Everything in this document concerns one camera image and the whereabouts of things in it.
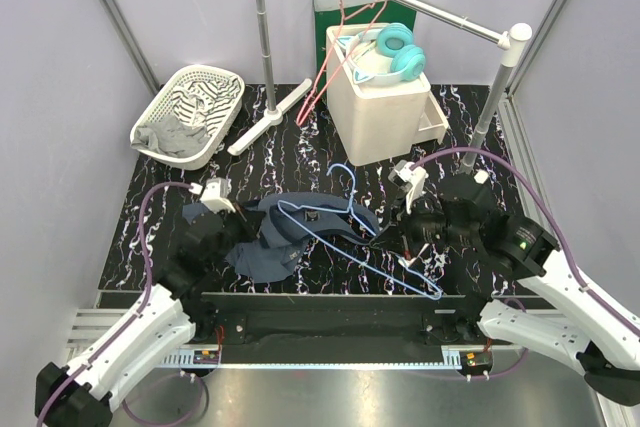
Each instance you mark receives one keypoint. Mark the teal cat-ear headphones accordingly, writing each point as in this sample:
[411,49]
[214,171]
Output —
[394,41]

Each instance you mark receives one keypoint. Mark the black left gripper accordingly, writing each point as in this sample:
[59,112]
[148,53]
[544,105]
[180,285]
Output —
[249,221]

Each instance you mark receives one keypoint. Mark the white perforated laundry basket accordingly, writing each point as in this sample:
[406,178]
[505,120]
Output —
[160,107]

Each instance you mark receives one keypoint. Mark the blue wire hanger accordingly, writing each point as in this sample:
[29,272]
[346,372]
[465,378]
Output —
[288,209]

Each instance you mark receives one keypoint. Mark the black marbled table mat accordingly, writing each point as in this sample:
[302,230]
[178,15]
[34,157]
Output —
[288,158]

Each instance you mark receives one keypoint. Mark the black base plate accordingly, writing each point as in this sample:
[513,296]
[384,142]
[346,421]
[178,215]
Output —
[254,319]

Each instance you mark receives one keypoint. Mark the green binder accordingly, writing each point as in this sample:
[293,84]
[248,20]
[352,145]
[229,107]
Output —
[327,14]

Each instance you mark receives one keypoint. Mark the striped black white cloth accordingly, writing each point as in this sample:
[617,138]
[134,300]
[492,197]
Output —
[205,103]

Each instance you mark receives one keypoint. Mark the blue tank top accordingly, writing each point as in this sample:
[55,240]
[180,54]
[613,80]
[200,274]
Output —
[273,256]

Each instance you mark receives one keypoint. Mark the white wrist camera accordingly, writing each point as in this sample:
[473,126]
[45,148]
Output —
[214,197]
[409,179]

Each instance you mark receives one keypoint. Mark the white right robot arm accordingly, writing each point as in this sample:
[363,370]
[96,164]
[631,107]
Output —
[599,340]

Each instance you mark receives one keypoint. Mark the white drawer box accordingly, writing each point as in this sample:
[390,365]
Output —
[377,123]

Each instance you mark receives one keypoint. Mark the silver clothes rack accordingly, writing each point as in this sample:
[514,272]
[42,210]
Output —
[512,42]

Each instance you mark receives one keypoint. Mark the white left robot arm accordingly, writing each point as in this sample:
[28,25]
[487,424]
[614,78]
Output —
[171,312]

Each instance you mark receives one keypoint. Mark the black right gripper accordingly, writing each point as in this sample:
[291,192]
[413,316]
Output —
[398,237]

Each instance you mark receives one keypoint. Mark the grey cloth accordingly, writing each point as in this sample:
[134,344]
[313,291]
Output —
[170,137]

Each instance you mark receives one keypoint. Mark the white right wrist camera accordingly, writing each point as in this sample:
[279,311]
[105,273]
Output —
[409,179]

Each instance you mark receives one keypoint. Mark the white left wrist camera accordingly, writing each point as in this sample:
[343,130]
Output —
[214,197]

